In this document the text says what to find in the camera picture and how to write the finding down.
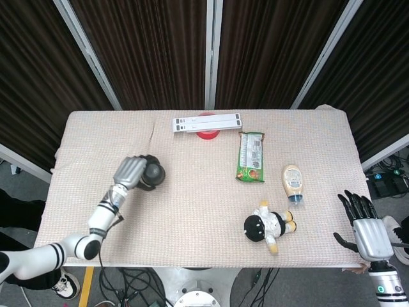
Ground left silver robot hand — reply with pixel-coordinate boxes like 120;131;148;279
113;155;149;193

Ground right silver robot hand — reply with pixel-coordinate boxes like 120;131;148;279
333;189;394;262

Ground black dome-shaped object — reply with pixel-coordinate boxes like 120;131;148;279
139;155;166;192

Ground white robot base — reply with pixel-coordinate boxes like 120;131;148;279
153;267;240;307

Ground white sneaker black trim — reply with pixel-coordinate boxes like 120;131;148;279
382;215;409;266

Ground black power strip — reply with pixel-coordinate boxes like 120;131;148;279
366;172;409;199

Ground beige waffle tablecloth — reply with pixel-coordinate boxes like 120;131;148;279
33;104;373;272

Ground red tape roll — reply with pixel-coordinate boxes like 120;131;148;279
195;112;221;141

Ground white flat scanner device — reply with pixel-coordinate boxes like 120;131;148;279
172;113;243;134

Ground mayonnaise squeeze bottle blue cap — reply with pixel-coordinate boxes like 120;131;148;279
281;164;305;205

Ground plush doll black head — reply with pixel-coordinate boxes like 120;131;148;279
243;200;298;256

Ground black trouser leg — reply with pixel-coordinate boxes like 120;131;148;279
0;188;45;252

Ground green snack packet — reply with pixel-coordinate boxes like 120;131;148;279
236;131;266;184

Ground black and white sneaker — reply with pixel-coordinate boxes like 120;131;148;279
52;267;81;301

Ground silver partition base rail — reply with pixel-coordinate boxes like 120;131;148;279
362;133;409;172
0;143;52;185

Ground black cable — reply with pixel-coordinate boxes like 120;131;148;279
233;267;281;307
96;220;125;270

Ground silver partition post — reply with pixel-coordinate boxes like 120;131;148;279
289;0;364;109
203;0;224;109
52;0;123;111

